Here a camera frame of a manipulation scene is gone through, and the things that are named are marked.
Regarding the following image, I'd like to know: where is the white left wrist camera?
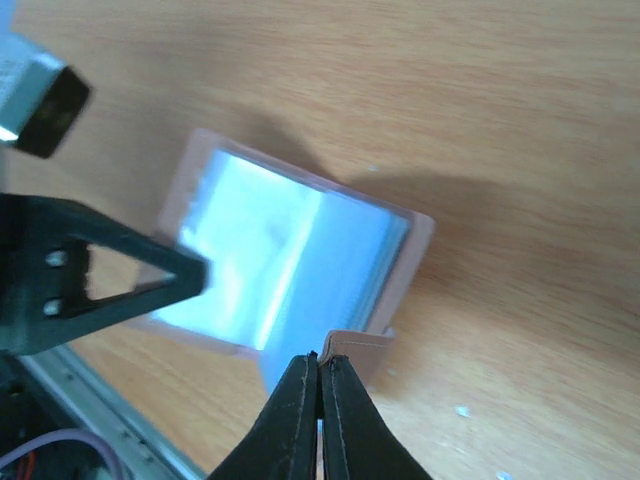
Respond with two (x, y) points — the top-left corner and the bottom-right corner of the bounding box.
(1, 33), (92, 159)

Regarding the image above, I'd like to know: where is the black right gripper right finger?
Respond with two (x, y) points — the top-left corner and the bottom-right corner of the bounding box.
(320, 355), (430, 480)

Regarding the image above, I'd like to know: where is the aluminium front rail frame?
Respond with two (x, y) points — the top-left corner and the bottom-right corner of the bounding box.
(18, 346), (207, 479)

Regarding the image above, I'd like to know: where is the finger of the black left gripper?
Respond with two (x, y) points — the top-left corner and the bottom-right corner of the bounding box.
(1, 194), (206, 356)

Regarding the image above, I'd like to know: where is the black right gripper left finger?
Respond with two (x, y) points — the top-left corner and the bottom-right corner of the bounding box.
(209, 352), (318, 480)

